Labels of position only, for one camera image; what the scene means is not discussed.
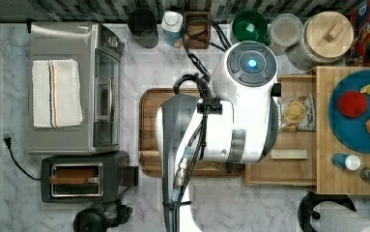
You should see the bamboo wooden drawer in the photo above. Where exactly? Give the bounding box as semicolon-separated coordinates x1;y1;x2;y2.
243;74;317;187

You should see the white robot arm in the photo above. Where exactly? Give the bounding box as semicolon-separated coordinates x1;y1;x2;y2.
156;41;281;232

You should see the bamboo drawer cabinet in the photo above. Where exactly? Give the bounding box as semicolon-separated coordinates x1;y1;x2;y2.
314;66;370;195

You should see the brown wooden serving tray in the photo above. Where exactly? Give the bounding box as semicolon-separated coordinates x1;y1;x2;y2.
138;88;243;178

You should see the brown wooden utensil holder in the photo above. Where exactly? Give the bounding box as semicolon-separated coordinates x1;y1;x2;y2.
184;12;211;49

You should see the blue bottle white cap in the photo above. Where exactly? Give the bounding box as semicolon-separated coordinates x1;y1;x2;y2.
161;11;183;48

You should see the black cup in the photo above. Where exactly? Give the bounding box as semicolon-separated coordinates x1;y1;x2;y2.
128;9;158;48

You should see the green plastic cup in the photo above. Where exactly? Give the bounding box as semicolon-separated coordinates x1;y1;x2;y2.
230;10;270;45

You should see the chip snack bag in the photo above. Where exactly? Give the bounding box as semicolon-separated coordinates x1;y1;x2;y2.
276;94;316;132

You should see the stainless steel toaster oven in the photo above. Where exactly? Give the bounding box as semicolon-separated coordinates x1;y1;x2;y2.
27;22;125;156

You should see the white folded dish towel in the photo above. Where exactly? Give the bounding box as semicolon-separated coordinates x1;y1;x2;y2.
32;59;83;129

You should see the clear container frosted lid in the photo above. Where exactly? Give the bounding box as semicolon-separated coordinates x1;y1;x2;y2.
268;14;303;56

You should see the black two-slot toaster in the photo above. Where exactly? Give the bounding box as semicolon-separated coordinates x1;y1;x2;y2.
41;151;138;203

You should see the black paper towel holder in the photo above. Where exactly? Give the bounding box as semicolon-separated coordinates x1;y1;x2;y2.
298;192;356;232

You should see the jar with wooden lid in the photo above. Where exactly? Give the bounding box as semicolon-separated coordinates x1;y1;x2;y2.
287;12;354;71

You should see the red plush apple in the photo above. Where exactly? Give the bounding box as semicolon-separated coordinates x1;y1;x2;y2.
337;91;368;118

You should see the blue round plate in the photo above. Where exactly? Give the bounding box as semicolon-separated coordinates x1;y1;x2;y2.
327;70;370;154

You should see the blue shaker white cap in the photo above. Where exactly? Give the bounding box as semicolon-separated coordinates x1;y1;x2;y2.
331;153;361;171

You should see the paper towel roll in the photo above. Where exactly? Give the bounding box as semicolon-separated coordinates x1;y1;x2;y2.
310;201;370;232

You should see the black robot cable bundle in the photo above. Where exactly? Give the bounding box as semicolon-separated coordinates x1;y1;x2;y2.
162;17;233;232

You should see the black power cord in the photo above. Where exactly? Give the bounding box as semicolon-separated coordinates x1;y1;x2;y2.
2;134;42;182

